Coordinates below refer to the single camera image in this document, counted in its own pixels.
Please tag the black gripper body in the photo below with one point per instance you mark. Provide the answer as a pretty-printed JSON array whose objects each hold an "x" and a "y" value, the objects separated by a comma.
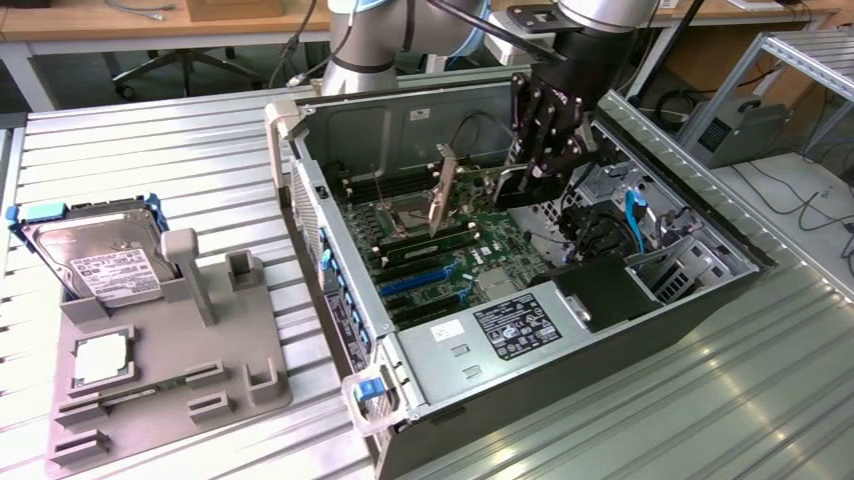
[{"x": 581, "y": 65}]

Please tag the black NVIDIA graphics card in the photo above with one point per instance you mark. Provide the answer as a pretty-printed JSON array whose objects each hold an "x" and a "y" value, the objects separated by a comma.
[{"x": 527, "y": 192}]

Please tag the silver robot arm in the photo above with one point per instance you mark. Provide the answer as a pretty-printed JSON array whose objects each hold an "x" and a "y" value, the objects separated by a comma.
[{"x": 361, "y": 50}]

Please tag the green motherboard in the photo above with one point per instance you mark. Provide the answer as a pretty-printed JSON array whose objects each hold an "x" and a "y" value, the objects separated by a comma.
[{"x": 494, "y": 240}]

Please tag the grey box device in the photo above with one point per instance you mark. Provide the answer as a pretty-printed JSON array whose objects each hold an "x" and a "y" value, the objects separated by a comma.
[{"x": 727, "y": 130}]

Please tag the CPU socket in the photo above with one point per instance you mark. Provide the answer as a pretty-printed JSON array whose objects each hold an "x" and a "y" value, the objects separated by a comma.
[{"x": 409, "y": 216}]

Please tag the installed RAM stick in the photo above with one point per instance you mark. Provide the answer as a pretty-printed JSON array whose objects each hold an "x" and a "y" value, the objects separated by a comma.
[{"x": 421, "y": 246}]

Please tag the black plastic shroud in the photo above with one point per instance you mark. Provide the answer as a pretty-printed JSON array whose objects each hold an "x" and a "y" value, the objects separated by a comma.
[{"x": 601, "y": 290}]

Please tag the blue expansion slot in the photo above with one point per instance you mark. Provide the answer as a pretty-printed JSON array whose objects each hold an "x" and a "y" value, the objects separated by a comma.
[{"x": 414, "y": 283}]

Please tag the blue slot latch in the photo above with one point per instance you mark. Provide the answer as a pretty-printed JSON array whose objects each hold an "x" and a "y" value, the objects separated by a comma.
[
  {"x": 342, "y": 285},
  {"x": 350, "y": 303},
  {"x": 358, "y": 321},
  {"x": 365, "y": 345},
  {"x": 326, "y": 261}
]

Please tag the open PC case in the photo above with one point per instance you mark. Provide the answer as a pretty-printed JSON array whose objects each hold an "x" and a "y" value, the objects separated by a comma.
[{"x": 601, "y": 360}]

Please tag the cardboard box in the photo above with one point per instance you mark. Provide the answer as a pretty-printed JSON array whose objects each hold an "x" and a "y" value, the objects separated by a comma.
[{"x": 234, "y": 10}]

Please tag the black office chair base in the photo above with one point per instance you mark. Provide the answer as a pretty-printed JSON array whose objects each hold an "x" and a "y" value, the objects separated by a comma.
[{"x": 187, "y": 70}]

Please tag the silver power supply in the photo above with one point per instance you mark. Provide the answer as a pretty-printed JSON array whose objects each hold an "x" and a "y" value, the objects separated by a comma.
[{"x": 441, "y": 370}]

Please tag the blue case release latch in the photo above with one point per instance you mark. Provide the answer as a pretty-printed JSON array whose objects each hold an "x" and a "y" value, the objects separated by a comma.
[{"x": 370, "y": 390}]

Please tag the hard disk in blue caddy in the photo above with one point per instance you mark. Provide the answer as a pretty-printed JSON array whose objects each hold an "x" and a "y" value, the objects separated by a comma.
[{"x": 107, "y": 260}]

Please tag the wooden desk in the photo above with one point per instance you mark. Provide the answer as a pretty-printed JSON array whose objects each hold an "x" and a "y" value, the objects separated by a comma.
[{"x": 67, "y": 25}]

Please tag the grey parts rack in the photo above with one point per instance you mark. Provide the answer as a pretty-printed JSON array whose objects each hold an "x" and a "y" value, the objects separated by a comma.
[{"x": 174, "y": 340}]

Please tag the silver CPU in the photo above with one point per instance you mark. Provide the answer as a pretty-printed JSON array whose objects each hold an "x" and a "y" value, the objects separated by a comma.
[{"x": 100, "y": 360}]

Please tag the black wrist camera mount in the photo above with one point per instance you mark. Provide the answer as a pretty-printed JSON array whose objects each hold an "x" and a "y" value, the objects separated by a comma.
[{"x": 537, "y": 17}]

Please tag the aluminium frame table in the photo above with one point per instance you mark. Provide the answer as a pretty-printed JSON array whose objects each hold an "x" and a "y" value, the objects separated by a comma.
[{"x": 801, "y": 55}]

